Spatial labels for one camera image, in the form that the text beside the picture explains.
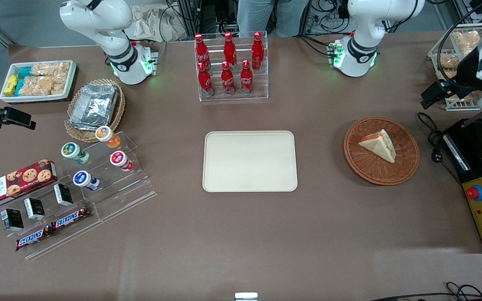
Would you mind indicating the black machine with yellow panel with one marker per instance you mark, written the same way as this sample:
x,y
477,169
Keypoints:
x,y
471,154

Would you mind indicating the blue lid yogurt cup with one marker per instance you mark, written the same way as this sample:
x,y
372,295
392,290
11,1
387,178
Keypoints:
x,y
82,179

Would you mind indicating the clear acrylic stepped cup stand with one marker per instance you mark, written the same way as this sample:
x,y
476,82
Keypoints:
x,y
136,188

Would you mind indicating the yellow snack packet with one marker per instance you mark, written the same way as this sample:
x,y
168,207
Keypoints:
x,y
11,85

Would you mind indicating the Snickers chocolate bar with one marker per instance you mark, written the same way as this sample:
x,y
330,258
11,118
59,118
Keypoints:
x,y
70,219
34,238

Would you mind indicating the clear rice cracker packet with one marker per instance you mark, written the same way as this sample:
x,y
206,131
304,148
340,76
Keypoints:
x,y
50,69
60,85
36,85

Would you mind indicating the teal snack packet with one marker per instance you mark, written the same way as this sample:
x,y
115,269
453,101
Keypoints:
x,y
19,88
25,72

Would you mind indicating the beige cloth bag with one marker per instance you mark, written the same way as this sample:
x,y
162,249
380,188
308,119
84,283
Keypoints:
x,y
153,25

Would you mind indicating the clear acrylic bottle rack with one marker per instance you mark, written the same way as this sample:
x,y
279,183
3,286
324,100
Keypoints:
x,y
262,90

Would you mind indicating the person in blue jeans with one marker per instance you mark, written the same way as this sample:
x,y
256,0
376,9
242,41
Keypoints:
x,y
257,16

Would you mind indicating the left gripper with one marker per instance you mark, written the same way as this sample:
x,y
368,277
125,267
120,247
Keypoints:
x,y
465,72

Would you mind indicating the small black box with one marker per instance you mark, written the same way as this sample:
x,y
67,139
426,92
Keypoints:
x,y
34,209
12,220
63,195

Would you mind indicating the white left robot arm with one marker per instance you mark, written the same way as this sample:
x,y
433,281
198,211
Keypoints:
x,y
362,50

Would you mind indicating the light woven basket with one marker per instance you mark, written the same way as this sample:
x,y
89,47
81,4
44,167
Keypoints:
x,y
117,113

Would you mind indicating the beige plastic tray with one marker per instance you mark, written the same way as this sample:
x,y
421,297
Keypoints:
x,y
249,161

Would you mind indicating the green lid yogurt cup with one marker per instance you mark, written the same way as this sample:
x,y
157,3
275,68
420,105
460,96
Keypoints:
x,y
71,150

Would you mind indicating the bagged cracker packet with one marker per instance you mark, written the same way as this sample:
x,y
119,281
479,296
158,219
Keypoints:
x,y
449,62
449,74
467,41
465,98

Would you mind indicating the white rectangular snack tray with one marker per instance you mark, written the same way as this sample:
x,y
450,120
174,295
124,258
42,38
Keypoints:
x,y
72,79

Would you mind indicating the stack of foil containers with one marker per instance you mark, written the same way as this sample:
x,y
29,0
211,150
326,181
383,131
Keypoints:
x,y
94,104

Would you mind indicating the orange lid yogurt cup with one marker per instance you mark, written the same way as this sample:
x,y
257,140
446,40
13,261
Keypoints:
x,y
105,134

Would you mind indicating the small white object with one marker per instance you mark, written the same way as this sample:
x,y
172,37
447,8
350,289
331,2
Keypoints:
x,y
246,297

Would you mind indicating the clear acrylic stepped snack stand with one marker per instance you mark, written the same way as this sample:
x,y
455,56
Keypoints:
x,y
78,234

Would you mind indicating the aluminium frame posts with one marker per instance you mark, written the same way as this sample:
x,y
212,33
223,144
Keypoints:
x,y
188,16

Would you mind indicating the brown wicker basket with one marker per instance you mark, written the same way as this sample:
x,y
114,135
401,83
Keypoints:
x,y
404,171

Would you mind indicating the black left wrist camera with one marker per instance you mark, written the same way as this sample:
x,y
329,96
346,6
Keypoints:
x,y
439,94

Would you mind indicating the red lid yogurt cup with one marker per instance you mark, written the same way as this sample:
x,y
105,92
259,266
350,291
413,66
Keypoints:
x,y
118,159

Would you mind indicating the red Walkers cookie box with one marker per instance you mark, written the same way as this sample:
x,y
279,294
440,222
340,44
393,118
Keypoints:
x,y
15,186

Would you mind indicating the triangular sandwich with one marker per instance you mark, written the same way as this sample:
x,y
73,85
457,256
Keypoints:
x,y
379,146

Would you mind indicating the red cola bottle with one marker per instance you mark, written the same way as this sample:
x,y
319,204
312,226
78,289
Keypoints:
x,y
257,52
229,52
246,79
201,52
204,81
227,81

